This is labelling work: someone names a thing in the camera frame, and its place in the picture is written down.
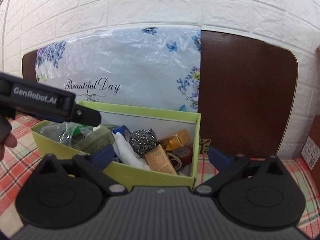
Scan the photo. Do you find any clear plastic bag of sticks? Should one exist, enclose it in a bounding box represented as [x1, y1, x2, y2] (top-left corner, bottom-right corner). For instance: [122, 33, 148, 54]
[38, 122, 86, 147]

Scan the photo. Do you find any olive green small box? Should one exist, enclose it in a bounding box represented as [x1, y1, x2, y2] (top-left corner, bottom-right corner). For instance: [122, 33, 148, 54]
[76, 127, 115, 154]

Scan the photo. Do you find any blue tape roll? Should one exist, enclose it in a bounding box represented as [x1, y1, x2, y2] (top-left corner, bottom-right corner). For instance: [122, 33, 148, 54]
[112, 125, 131, 142]

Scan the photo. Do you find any steel wool scrubber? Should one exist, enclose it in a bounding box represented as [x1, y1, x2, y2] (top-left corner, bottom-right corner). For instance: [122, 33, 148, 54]
[129, 128, 157, 155]

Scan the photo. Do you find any tan paper box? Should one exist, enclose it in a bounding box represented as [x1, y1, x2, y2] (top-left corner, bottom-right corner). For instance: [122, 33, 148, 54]
[144, 145, 177, 175]

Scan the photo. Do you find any green snack packet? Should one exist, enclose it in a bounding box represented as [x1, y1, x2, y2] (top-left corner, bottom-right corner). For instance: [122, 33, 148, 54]
[67, 124, 82, 137]

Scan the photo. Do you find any gold rectangular box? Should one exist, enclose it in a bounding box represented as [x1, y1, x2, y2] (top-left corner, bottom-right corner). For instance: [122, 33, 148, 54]
[157, 129, 191, 151]

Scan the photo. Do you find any person's left hand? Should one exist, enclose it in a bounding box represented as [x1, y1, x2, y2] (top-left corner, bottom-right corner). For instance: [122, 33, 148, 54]
[0, 133, 17, 161]

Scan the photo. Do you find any white cloth in box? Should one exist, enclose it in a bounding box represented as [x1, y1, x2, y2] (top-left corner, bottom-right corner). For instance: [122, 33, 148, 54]
[112, 132, 151, 171]

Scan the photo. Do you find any red patterned tape roll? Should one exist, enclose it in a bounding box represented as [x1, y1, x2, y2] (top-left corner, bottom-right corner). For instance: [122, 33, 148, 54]
[167, 146, 193, 171]

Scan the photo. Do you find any dark brown wooden headboard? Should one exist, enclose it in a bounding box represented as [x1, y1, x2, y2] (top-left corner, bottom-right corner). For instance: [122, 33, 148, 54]
[22, 30, 298, 158]

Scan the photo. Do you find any red plaid bed sheet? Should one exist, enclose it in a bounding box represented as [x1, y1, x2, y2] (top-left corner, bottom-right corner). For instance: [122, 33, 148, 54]
[1, 115, 319, 238]

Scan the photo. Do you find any large green storage box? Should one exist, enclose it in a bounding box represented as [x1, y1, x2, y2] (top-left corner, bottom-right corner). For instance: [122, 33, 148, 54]
[30, 100, 202, 191]

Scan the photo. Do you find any brown cardboard shoe box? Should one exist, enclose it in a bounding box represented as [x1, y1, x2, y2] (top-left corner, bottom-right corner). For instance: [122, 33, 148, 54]
[300, 114, 320, 172]

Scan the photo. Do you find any floral plastic bag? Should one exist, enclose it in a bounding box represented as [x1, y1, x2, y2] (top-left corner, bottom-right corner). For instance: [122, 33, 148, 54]
[35, 26, 201, 112]

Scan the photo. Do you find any tan cardboard box lid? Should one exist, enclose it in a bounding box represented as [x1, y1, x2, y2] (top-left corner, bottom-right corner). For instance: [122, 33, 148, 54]
[316, 46, 320, 60]

